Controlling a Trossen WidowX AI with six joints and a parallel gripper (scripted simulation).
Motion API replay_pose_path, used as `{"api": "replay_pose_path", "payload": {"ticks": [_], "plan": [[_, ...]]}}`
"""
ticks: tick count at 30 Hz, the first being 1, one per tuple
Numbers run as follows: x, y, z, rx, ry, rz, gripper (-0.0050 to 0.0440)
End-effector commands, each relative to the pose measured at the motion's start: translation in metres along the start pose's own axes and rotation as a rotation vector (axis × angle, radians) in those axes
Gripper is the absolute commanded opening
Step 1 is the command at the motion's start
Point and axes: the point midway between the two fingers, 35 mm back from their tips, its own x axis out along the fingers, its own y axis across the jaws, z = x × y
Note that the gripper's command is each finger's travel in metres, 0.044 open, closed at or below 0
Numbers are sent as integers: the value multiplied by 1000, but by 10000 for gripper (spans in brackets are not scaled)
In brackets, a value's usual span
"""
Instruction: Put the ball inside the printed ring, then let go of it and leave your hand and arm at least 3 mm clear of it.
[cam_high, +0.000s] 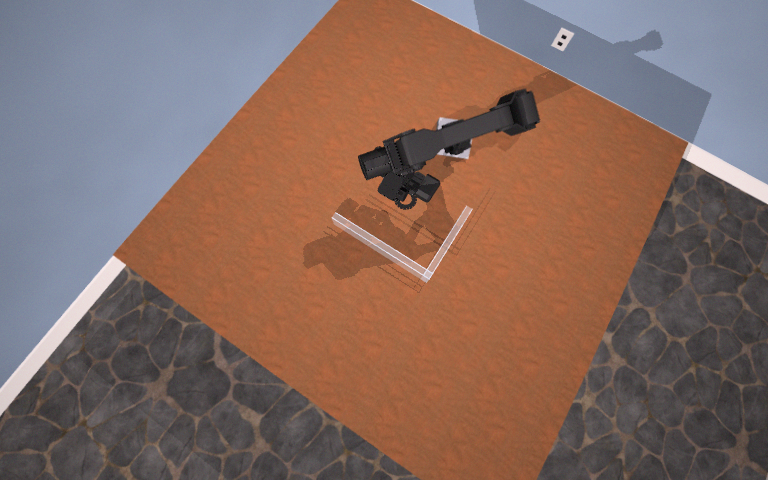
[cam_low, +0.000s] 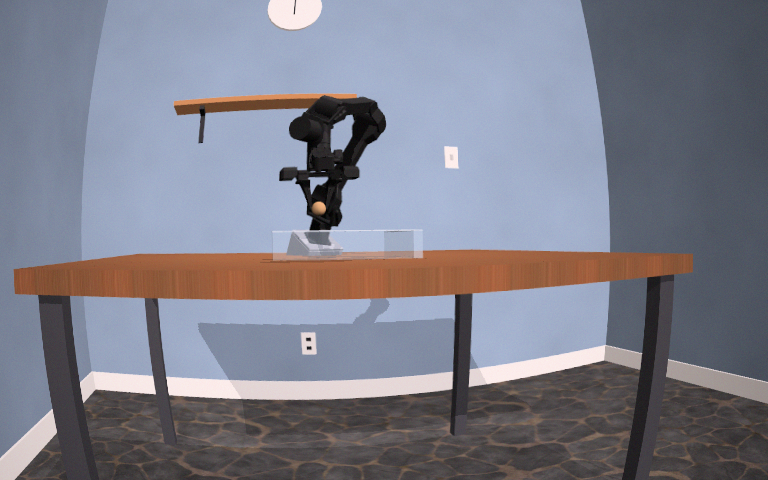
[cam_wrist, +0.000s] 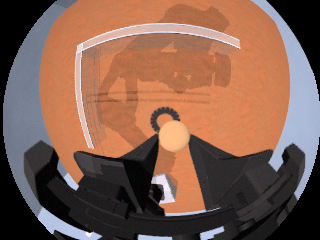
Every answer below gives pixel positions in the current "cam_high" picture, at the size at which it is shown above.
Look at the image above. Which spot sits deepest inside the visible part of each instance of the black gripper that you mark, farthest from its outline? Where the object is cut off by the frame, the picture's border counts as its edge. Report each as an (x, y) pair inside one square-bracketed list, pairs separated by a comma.
[(423, 187)]

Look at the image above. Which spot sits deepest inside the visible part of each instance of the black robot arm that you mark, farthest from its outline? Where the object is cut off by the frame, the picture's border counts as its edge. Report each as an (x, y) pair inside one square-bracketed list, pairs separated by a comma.
[(512, 110)]

